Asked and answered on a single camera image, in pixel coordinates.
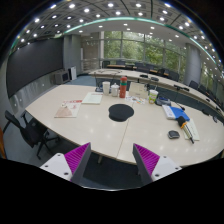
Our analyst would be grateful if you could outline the black orange tool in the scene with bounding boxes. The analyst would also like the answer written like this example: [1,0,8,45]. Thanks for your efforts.
[177,116,194,142]

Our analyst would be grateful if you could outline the grey blue pouch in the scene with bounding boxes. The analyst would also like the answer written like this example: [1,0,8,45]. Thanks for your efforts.
[155,97,171,106]

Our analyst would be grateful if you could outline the dark grey computer mouse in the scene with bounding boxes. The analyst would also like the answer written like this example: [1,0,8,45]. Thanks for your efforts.
[168,130,180,139]

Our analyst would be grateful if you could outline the white lidded mug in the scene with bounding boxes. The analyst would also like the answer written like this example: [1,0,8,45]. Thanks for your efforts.
[111,83,119,97]

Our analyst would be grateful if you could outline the dark wall screen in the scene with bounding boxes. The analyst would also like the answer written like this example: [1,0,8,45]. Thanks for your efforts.
[6,39,63,97]

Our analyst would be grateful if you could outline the black office chair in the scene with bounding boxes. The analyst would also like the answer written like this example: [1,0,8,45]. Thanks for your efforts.
[5,110,60,159]

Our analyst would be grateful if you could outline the white closed book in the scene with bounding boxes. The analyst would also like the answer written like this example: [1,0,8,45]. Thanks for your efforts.
[82,92,103,104]

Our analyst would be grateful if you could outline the white paper cup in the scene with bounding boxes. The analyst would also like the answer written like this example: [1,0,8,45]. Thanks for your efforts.
[102,81,110,95]

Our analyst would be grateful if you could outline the white tent card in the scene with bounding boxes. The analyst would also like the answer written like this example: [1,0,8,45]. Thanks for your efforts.
[129,82,148,99]

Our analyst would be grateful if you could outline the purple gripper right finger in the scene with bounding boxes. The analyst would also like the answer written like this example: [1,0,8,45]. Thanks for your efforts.
[132,144,181,185]

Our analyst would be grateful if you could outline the red water bottle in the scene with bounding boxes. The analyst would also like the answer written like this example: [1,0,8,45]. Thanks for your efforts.
[119,76,127,98]

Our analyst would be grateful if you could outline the black round mouse pad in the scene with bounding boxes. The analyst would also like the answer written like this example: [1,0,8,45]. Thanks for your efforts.
[108,104,134,122]

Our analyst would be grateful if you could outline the pink and white booklet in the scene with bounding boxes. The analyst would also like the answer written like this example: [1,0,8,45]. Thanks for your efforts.
[55,100,82,118]

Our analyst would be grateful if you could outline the white lined notepad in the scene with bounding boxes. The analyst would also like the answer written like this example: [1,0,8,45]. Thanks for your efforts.
[183,119,200,141]

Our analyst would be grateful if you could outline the grey cabinet box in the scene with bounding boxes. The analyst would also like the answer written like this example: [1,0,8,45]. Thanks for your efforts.
[54,72,69,85]

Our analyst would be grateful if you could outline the blue folder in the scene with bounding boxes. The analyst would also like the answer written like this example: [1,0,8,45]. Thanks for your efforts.
[171,107,190,121]

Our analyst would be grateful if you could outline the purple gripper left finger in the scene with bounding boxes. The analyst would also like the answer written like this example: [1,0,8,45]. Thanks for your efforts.
[41,143,91,183]

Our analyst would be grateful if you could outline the green and white cup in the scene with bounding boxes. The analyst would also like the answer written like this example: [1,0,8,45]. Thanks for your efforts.
[149,90,158,104]

